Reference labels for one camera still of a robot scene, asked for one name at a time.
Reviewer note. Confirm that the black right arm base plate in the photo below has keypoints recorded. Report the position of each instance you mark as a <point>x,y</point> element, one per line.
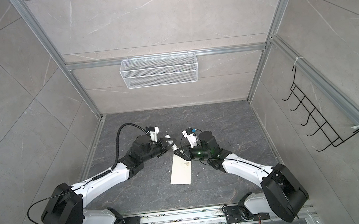
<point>236,214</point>

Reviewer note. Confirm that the white wire mesh basket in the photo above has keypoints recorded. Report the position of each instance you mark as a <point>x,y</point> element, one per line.
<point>159,71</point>

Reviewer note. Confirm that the aluminium frame left post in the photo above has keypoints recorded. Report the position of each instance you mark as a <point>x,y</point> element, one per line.
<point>37,30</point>

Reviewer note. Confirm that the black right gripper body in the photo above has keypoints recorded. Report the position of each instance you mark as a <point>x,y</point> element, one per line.
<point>188,151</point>

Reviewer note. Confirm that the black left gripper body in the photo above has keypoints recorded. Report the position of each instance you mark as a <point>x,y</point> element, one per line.
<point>162,144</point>

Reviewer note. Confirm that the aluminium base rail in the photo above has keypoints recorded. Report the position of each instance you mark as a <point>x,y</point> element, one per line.
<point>204,215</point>

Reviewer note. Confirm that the white paper envelope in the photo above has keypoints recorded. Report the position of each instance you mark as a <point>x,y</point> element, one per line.
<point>181,171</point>

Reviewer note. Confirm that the black wire hook rack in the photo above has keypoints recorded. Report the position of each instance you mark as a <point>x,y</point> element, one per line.
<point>315,116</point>

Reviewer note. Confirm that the aluminium frame back rail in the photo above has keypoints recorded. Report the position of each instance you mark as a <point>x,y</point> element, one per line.
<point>199,52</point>

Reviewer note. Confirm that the aluminium frame post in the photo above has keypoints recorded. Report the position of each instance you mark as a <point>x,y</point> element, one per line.
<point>37,30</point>
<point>275,24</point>

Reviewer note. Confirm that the aluminium frame rail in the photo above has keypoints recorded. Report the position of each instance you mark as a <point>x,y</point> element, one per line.
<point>338,98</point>
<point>199,52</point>

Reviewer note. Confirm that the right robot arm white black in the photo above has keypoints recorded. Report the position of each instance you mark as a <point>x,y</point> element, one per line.
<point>284,195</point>

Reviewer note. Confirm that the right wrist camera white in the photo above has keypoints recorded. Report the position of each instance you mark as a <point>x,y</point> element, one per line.
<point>190,135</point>

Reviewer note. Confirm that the aluminium frame right rail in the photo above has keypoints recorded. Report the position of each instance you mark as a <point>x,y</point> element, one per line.
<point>338,98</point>

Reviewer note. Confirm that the aluminium frame right post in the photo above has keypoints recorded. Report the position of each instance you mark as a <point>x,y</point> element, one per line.
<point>275,24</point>

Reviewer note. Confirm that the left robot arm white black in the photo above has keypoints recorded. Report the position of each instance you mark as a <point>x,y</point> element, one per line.
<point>67,205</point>

